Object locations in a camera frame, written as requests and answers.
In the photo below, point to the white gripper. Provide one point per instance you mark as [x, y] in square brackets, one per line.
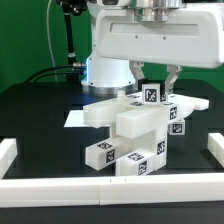
[192, 36]

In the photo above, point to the white tagged cube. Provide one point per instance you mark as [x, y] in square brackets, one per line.
[177, 128]
[151, 94]

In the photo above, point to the white chair back frame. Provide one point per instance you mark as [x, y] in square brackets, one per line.
[132, 118]

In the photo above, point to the white chair seat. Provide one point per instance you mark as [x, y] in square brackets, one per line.
[154, 142]

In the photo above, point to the white U-shaped fence wall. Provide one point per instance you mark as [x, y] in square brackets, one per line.
[103, 190]

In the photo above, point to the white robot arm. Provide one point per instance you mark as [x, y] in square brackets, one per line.
[109, 75]

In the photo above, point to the white tagged base sheet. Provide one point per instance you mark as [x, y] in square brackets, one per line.
[75, 119]

